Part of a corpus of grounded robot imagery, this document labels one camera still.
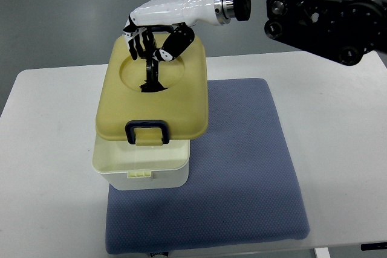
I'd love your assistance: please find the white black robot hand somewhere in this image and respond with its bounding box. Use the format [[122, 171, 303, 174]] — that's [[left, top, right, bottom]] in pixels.
[[122, 0, 235, 62]]

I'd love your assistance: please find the yellow storage box lid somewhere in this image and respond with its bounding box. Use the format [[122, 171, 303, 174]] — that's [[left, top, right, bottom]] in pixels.
[[96, 36, 209, 141]]

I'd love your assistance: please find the blue padded mat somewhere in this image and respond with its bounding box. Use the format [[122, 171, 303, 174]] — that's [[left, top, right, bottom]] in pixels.
[[105, 79, 310, 254]]

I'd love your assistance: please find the white storage box base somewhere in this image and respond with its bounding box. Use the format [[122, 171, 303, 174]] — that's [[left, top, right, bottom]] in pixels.
[[92, 136, 190, 190]]

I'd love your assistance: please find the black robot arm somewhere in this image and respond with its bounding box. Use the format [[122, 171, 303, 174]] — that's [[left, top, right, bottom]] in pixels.
[[221, 0, 386, 66]]

